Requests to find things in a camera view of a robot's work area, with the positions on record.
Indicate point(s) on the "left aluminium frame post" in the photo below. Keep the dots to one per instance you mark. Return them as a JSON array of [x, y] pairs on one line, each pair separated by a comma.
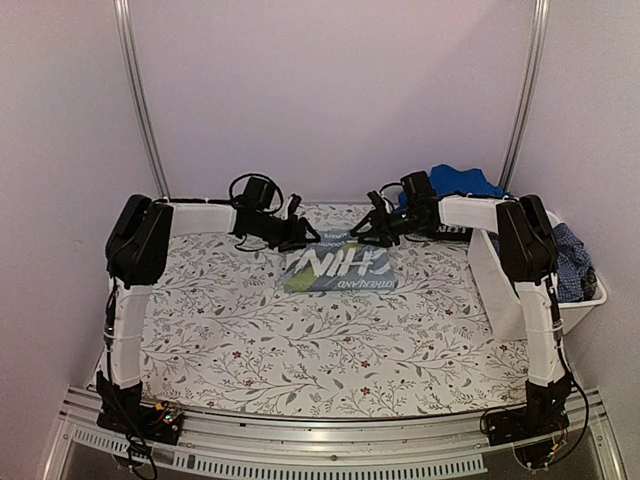
[[122, 10]]

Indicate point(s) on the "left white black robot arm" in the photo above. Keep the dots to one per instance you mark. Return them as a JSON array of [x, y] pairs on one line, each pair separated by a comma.
[[137, 251]]

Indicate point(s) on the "white plastic laundry basket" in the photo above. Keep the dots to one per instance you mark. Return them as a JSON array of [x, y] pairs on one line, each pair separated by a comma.
[[502, 305]]

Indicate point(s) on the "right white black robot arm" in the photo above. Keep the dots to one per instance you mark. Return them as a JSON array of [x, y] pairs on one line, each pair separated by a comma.
[[527, 255]]

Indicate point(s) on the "blue pleated skirt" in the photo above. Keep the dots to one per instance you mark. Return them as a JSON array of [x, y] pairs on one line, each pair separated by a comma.
[[446, 181]]

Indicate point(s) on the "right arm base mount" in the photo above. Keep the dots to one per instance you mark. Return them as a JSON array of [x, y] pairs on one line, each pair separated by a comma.
[[543, 413]]

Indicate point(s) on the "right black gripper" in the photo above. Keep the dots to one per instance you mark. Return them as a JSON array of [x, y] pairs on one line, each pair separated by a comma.
[[380, 223]]

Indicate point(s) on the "dark blue checkered garment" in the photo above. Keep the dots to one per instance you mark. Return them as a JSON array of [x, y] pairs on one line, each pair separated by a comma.
[[576, 277]]

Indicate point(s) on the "dark green printed garment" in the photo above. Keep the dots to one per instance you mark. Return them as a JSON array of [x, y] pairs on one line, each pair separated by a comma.
[[451, 233]]

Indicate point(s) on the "light blue shirt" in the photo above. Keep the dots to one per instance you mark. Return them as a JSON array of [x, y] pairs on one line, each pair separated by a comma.
[[338, 263]]

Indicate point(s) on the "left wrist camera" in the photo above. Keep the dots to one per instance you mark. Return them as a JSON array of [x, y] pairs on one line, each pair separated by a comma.
[[292, 205]]

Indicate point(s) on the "right aluminium frame post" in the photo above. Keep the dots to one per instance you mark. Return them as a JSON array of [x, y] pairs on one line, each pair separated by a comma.
[[531, 72]]

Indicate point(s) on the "floral patterned table mat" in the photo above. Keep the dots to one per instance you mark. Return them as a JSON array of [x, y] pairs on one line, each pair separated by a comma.
[[219, 330]]

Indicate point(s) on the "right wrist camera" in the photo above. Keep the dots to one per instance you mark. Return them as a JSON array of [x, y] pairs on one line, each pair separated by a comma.
[[380, 202]]

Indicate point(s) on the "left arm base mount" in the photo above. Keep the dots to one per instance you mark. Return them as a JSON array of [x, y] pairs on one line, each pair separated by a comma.
[[122, 412]]

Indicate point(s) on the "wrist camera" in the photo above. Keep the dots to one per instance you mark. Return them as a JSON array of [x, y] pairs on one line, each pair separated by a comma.
[[292, 205], [380, 202]]

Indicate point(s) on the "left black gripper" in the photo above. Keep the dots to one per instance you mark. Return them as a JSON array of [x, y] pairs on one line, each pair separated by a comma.
[[293, 235]]

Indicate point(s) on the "aluminium frame post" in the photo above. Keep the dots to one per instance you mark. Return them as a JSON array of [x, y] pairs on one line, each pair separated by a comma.
[[531, 72], [122, 10]]

